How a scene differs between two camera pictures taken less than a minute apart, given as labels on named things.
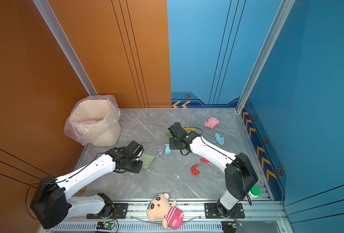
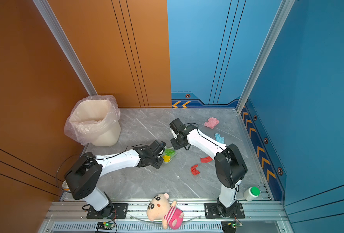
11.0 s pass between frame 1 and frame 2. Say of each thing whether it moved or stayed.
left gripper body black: moved
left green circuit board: stayed
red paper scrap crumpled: stayed
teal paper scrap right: stayed
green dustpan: moved
